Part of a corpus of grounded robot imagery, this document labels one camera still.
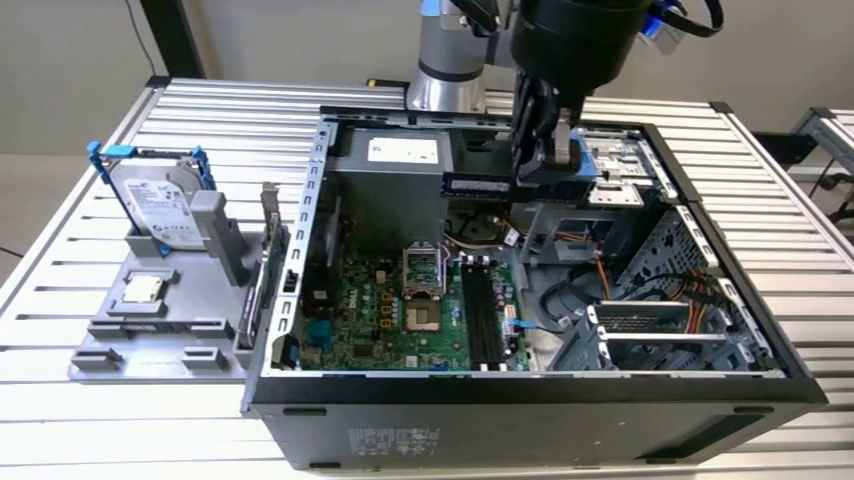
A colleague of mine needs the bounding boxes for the hard disk in blue carrier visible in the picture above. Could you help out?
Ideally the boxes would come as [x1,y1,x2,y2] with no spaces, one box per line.
[86,142,215,259]

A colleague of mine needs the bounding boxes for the grey parts rack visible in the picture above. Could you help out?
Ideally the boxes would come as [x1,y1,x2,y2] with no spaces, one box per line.
[66,182,293,386]

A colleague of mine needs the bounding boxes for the black open PC case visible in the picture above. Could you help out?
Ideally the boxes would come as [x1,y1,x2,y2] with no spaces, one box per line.
[239,102,829,474]

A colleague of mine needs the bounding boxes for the metal socket cover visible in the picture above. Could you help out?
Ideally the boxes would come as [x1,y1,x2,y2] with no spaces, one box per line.
[399,242,447,299]

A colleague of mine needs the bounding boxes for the dark RAM stick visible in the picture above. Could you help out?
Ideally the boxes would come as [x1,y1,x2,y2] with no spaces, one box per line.
[112,324,206,334]
[441,171,596,205]

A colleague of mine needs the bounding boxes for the graphics card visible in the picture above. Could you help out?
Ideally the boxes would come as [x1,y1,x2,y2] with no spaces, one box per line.
[243,182,290,351]

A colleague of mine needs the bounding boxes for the small silver wrist camera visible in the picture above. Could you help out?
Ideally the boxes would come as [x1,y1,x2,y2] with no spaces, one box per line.
[553,121,577,167]

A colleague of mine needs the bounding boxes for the green motherboard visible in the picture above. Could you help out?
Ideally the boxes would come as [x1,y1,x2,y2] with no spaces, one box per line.
[297,249,535,374]

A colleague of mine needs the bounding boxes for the silver CPU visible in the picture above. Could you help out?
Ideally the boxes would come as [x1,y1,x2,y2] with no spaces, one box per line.
[119,277,166,305]

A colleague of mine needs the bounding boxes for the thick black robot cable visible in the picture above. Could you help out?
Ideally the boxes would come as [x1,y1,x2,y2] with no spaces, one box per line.
[657,0,728,39]

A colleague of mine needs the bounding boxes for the black table bracket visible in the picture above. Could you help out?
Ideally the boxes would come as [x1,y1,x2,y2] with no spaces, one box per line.
[753,130,820,166]

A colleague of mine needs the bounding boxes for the blue plastic drive latch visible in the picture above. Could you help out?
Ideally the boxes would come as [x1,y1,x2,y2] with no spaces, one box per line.
[572,134,597,180]

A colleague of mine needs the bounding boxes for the black frame post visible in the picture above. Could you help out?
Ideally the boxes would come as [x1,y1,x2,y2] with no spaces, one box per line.
[138,0,206,89]

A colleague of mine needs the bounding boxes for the aluminium side table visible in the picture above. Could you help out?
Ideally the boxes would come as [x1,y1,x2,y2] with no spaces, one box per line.
[786,105,854,176]

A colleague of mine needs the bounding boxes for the metal disk bay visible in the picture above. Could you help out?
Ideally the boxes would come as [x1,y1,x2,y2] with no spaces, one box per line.
[586,299,736,371]

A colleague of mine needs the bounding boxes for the black RAM slot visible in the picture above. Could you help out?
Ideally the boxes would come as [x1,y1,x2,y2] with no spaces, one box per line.
[479,255,503,371]
[487,255,513,371]
[470,255,495,371]
[462,255,486,371]

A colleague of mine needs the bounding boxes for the grey power supply unit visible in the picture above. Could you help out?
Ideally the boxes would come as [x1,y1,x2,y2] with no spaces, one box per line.
[330,127,455,251]

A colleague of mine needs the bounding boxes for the thin orange wire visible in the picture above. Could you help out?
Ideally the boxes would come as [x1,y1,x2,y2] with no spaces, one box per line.
[596,252,613,301]

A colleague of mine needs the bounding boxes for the round black cooler fan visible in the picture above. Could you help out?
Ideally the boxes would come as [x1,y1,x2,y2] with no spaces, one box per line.
[453,213,509,249]

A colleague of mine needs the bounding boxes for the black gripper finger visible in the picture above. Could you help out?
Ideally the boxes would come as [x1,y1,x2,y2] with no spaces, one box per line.
[510,74,589,202]

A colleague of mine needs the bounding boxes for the red orange power wires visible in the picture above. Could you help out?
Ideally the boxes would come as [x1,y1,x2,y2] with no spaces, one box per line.
[673,269,720,334]

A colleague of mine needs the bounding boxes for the grey metal drive cage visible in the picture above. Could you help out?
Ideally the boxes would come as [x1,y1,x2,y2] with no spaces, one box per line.
[513,124,660,264]

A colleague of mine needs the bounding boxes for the CPU socket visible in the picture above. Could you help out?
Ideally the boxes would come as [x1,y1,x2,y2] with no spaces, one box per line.
[405,297,442,334]

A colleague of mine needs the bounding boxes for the black looped wire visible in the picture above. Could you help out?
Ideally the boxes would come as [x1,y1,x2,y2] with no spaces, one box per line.
[538,277,602,334]

